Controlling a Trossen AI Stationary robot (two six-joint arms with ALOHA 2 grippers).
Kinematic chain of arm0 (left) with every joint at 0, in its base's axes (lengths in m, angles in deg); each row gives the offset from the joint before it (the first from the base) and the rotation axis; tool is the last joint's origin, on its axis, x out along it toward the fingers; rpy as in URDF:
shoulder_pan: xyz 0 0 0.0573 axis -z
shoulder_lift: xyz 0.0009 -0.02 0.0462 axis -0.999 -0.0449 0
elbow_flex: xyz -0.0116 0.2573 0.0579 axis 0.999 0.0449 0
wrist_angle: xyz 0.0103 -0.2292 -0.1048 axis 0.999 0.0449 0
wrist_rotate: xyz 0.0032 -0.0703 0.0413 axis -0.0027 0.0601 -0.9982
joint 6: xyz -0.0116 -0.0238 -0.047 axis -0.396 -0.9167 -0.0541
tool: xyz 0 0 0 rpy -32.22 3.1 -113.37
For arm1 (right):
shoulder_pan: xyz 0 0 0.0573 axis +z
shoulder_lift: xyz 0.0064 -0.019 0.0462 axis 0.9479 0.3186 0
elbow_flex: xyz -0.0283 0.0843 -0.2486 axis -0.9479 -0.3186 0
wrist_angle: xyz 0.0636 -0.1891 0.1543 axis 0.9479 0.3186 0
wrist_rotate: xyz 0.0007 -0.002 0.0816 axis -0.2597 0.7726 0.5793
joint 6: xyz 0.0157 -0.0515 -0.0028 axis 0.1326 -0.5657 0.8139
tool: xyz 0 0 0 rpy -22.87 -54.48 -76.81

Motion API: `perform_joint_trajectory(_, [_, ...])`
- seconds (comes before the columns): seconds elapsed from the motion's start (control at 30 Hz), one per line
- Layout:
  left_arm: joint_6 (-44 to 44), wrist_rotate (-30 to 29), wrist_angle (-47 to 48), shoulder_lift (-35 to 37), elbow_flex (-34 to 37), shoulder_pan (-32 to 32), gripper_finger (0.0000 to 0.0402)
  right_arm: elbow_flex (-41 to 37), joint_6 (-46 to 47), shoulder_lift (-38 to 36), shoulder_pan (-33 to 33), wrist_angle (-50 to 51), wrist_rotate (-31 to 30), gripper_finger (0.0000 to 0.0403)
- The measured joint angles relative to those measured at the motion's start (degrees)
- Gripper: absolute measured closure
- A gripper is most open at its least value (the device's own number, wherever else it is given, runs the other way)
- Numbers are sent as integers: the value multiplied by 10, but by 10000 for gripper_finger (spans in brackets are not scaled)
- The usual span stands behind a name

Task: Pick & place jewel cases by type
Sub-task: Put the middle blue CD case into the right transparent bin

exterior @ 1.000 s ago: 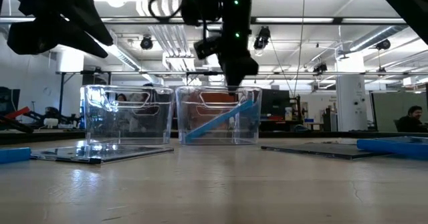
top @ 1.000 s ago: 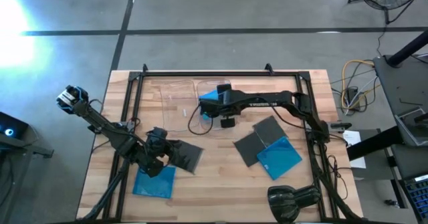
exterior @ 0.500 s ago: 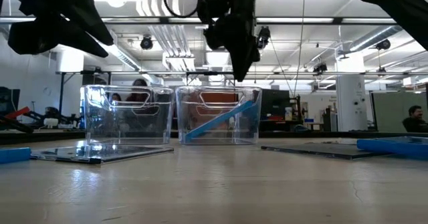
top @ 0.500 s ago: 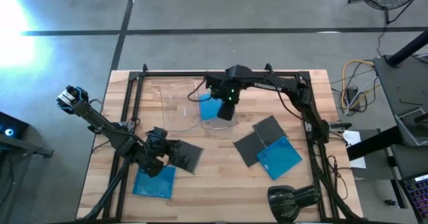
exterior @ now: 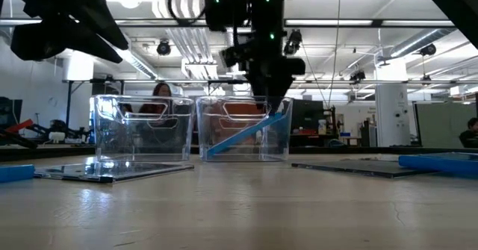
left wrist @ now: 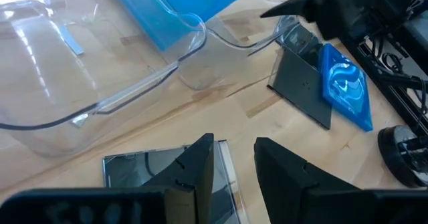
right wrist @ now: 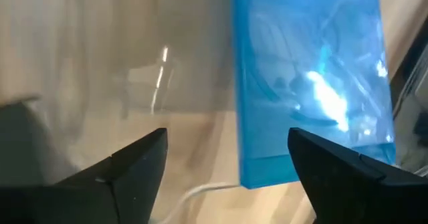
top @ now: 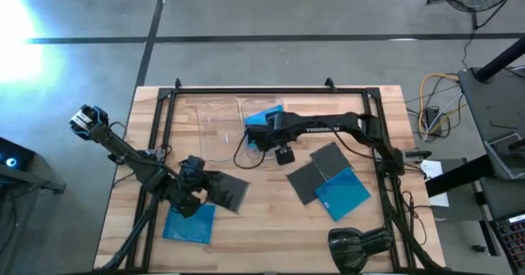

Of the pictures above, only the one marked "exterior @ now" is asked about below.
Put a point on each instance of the clear plastic bin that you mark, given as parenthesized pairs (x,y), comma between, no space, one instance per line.
(142,138)
(254,149)

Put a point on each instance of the orange-red cabinet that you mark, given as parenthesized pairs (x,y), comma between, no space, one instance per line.
(246,110)

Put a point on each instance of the dark monitor screen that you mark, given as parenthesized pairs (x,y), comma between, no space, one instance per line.
(11,112)

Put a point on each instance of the grey-green partition wall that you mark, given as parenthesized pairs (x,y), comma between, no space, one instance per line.
(440,127)

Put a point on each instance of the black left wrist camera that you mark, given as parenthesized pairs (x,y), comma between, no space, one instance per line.
(31,41)

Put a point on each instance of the blue jewel case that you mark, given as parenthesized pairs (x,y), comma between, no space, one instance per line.
(440,166)
(15,173)
(242,135)

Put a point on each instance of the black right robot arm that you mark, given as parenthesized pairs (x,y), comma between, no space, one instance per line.
(455,3)

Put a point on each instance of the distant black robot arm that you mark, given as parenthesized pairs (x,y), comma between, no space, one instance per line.
(71,132)

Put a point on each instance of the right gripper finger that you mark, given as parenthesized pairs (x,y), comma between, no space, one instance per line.
(275,106)
(272,86)

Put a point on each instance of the white rectangular ceiling duct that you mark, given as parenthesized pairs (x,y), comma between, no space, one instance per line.
(143,65)

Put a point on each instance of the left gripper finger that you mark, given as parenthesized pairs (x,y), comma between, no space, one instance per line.
(104,22)
(89,43)

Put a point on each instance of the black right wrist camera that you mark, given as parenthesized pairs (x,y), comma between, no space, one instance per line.
(237,56)

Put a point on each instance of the person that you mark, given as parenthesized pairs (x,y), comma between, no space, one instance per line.
(162,89)
(470,134)

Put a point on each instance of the slanted silver ceiling duct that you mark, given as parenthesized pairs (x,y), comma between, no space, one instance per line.
(407,46)

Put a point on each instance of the black table edge rail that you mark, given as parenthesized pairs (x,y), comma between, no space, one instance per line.
(56,152)

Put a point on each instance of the white square pillar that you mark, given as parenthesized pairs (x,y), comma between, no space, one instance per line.
(78,69)

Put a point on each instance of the white ceiling pipe bundle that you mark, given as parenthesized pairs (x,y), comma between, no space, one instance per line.
(194,48)

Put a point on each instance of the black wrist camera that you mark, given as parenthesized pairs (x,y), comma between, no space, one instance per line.
(31,41)
(237,56)

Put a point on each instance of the white pillar with sockets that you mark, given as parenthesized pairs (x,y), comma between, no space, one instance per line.
(392,108)

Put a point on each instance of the black cabinet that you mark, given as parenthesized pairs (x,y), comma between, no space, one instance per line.
(307,119)

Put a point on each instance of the black ceiling spotlight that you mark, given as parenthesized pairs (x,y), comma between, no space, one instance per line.
(163,48)
(428,50)
(357,77)
(294,41)

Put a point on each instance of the black metal rack frame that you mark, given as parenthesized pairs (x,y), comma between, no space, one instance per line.
(69,108)

